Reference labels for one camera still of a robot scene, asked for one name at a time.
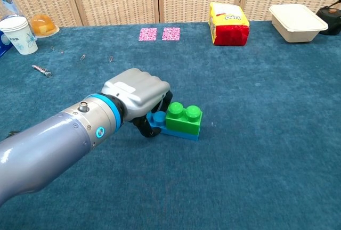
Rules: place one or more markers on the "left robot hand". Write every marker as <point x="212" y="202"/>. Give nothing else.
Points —
<point x="138" y="91"/>

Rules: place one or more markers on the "green toy brick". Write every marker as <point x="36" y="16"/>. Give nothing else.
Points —
<point x="183" y="119"/>

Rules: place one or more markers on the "blue toy brick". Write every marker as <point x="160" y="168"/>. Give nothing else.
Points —
<point x="181" y="134"/>

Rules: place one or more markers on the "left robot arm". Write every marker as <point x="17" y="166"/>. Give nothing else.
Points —
<point x="53" y="144"/>

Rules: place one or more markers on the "metal paper clip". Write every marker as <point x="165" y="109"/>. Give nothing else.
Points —
<point x="53" y="48"/>
<point x="110" y="58"/>
<point x="61" y="51"/>
<point x="83" y="57"/>

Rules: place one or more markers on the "pink patterned card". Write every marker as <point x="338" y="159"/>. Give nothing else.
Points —
<point x="147" y="34"/>
<point x="171" y="33"/>

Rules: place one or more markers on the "blue table cloth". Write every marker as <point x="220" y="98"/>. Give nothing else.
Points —
<point x="239" y="134"/>

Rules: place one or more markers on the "yellow red snack bag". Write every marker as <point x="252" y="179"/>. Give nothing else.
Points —
<point x="230" y="27"/>

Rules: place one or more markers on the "orange jelly cup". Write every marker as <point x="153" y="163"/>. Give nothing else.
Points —
<point x="42" y="26"/>

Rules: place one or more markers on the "white paper cup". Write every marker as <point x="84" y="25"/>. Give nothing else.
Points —
<point x="22" y="38"/>

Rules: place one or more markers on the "clear water bottle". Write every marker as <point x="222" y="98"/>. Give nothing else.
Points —
<point x="8" y="3"/>

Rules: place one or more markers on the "beige lidded lunch box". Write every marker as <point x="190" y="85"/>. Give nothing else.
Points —
<point x="295" y="22"/>

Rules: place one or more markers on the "black round pot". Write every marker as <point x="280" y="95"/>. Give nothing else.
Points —
<point x="331" y="19"/>

